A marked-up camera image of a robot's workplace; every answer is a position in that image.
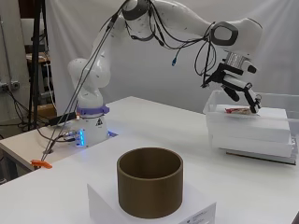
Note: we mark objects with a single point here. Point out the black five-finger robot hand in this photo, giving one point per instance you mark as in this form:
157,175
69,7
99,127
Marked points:
232,81

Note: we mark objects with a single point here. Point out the red and white snack packet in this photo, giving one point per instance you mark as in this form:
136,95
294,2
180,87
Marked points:
238,110

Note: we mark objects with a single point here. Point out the white seven-joint robot arm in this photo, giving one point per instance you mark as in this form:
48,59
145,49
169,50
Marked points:
174,17

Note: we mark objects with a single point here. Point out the clear plastic box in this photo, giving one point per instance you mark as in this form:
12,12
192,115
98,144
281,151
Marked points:
280,99

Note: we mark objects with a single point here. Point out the thin dark flat board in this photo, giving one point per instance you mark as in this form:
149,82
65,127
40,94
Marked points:
267,158

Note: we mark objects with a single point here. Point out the brown round tub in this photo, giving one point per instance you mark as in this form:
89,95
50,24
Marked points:
149,189

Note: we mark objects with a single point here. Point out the white flat box with label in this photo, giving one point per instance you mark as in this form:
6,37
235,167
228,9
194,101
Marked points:
102,202

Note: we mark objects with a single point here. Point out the cardboard box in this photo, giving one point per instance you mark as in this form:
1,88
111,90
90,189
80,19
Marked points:
47,110

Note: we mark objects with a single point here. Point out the black tripod stand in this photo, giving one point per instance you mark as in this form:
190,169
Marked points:
35,77

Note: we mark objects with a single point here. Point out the orange clamp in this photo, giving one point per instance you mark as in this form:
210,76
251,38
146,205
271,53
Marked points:
41,164

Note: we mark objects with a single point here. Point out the low white side table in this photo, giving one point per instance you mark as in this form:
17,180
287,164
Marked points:
21,144

